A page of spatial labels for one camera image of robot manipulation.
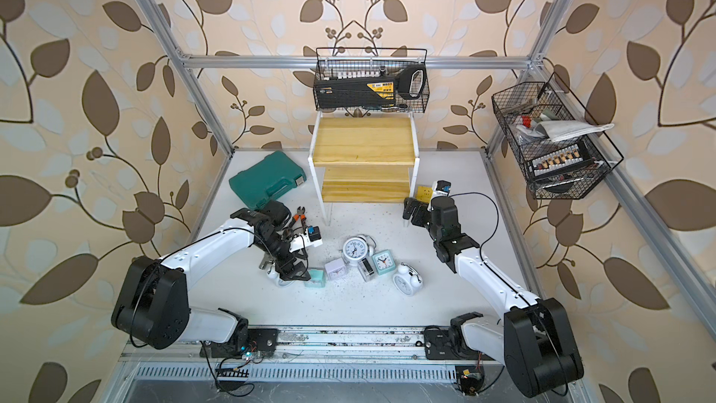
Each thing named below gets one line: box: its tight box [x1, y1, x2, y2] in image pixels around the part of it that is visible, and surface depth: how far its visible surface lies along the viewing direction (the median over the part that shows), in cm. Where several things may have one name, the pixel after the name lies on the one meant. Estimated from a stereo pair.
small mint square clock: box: [371, 249, 397, 277], surface depth 89 cm
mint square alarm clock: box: [303, 268, 327, 289], surface depth 85 cm
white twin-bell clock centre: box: [339, 234, 377, 266], surface depth 90 cm
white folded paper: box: [534, 119, 615, 143], surface depth 63 cm
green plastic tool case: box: [229, 150, 307, 209], surface depth 108 cm
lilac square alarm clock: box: [324, 258, 347, 279], surface depth 85 cm
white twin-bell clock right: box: [391, 261, 424, 297], surface depth 80 cm
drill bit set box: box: [527, 138, 594, 181], surface depth 68 cm
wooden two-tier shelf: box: [307, 111, 420, 228], surface depth 80 cm
